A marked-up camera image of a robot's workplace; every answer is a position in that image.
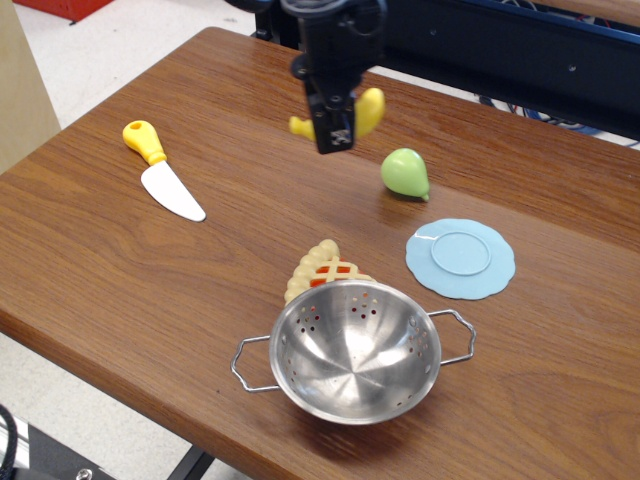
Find light blue toy plate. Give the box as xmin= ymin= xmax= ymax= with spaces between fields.
xmin=405 ymin=218 xmax=516 ymax=300

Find yellow toy banana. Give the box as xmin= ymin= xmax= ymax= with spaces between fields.
xmin=289 ymin=88 xmax=386 ymax=141

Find red box on floor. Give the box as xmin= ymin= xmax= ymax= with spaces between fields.
xmin=14 ymin=0 xmax=112 ymax=22

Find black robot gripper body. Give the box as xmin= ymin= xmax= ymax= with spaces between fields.
xmin=281 ymin=1 xmax=386 ymax=106

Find green toy pear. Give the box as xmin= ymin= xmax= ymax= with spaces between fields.
xmin=381 ymin=148 xmax=430 ymax=201

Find black table leg frame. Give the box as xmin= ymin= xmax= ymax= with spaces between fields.
xmin=0 ymin=414 xmax=216 ymax=480

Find black and blue metal rail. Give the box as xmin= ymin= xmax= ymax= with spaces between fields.
xmin=252 ymin=0 xmax=640 ymax=142

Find toy pie slice lattice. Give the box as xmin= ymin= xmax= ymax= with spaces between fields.
xmin=284 ymin=239 xmax=375 ymax=304

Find blue cables behind rail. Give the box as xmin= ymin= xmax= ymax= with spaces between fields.
xmin=477 ymin=93 xmax=606 ymax=135

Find beige wooden cabinet side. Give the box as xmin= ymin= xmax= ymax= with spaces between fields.
xmin=1 ymin=1 xmax=61 ymax=171

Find yellow handled toy knife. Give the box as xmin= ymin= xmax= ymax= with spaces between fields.
xmin=122 ymin=120 xmax=206 ymax=222

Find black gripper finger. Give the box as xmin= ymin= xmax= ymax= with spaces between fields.
xmin=305 ymin=81 xmax=356 ymax=154

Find steel colander with handles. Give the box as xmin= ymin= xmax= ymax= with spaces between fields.
xmin=259 ymin=280 xmax=477 ymax=426

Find black braided cable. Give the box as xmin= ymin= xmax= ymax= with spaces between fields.
xmin=0 ymin=403 xmax=19 ymax=480

